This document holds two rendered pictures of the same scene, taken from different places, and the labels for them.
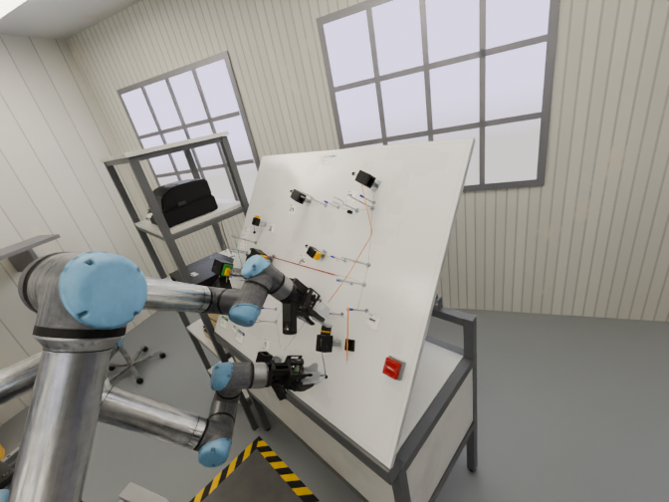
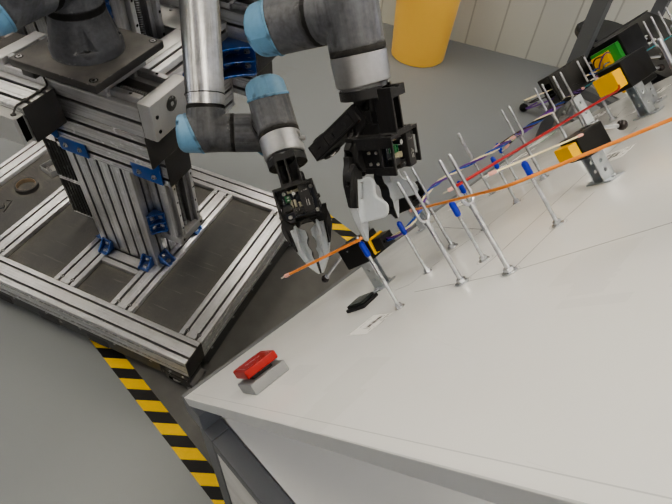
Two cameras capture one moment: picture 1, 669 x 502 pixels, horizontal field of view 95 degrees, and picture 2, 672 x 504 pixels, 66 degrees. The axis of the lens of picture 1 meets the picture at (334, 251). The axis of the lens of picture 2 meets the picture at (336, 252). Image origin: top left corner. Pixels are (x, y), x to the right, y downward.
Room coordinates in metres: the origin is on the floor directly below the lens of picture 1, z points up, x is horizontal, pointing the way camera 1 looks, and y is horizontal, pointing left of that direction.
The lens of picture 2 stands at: (0.74, -0.44, 1.74)
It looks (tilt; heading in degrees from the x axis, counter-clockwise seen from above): 48 degrees down; 82
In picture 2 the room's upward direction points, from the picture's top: 6 degrees clockwise
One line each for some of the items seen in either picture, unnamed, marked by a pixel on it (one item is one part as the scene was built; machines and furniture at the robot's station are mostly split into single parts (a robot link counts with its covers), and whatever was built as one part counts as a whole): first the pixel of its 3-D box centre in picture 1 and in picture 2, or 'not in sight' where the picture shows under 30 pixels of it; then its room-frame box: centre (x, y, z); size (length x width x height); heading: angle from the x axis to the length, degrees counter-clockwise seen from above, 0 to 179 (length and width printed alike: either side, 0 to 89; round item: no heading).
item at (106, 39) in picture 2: not in sight; (81, 25); (0.31, 0.65, 1.21); 0.15 x 0.15 x 0.10
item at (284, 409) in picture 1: (265, 386); not in sight; (1.23, 0.51, 0.60); 0.55 x 0.02 x 0.39; 41
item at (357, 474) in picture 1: (338, 451); not in sight; (0.82, 0.16, 0.60); 0.55 x 0.03 x 0.39; 41
